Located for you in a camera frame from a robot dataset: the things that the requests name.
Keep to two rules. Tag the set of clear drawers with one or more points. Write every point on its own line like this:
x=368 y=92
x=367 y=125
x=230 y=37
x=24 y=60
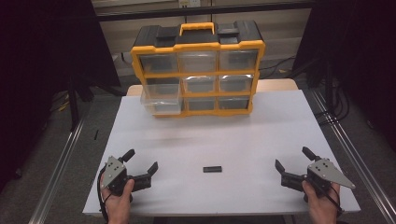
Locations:
x=199 y=62

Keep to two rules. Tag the small black rectangular block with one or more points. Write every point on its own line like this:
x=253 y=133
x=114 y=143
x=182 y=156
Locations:
x=212 y=169

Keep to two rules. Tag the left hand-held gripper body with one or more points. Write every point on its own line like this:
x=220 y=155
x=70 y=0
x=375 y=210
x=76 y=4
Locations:
x=113 y=172

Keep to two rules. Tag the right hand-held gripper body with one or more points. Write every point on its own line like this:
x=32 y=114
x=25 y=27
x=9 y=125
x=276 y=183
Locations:
x=327 y=174

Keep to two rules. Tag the black metal stand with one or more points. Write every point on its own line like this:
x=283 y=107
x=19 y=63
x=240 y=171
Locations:
x=329 y=90
x=73 y=105

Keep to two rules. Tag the person's left hand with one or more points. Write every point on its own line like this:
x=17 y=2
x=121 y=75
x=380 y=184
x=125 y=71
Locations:
x=120 y=203

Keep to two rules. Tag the black curtain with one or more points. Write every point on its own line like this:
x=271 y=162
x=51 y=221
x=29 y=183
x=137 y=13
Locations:
x=358 y=46
x=46 y=62

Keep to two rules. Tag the clear plastic organizer drawer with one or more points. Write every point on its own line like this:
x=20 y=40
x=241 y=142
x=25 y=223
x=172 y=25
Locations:
x=160 y=98

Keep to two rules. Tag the person's right hand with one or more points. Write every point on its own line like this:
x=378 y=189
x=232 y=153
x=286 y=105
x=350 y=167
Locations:
x=320 y=207

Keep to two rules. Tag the aluminium floor rail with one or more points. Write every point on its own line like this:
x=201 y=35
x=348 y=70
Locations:
x=355 y=161
x=56 y=174

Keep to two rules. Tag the black horizontal bar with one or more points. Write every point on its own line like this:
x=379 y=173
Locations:
x=202 y=11

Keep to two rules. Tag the small black floor strip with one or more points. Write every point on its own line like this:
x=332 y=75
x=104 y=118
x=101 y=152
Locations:
x=96 y=134

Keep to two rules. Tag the yellow and black organizer cabinet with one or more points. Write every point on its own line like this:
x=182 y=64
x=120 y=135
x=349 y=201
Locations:
x=199 y=34

